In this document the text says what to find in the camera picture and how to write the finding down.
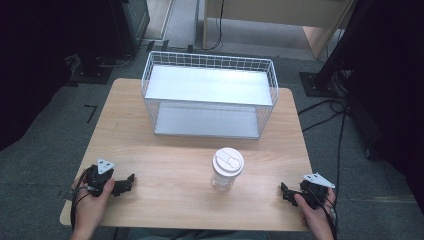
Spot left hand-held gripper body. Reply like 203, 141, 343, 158
85, 157, 117, 198

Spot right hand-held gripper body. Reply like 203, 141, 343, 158
298, 172, 336, 211

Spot person's right hand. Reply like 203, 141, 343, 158
293, 187, 337, 236

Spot person's left hand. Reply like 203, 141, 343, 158
71, 177, 116, 232

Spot clear cup with white lid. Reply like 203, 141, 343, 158
211, 147, 245, 195

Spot person's dark trousers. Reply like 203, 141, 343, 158
125, 228, 268, 240

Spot black metal stand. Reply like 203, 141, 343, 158
298, 0, 371, 99

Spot black cabinet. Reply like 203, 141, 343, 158
71, 0, 152, 85

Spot light wooden desk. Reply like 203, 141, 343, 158
201, 0, 358, 60

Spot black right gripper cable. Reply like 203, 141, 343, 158
309, 188, 338, 240

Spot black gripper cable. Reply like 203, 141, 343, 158
69, 167, 93, 232
309, 188, 338, 240

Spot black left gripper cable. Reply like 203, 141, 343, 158
69, 167, 93, 232

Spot black floor cable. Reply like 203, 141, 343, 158
297, 95, 350, 204

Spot white wire shelf rack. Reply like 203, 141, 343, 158
140, 50, 280, 141

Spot black hanging cable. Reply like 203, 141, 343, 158
205, 0, 225, 52

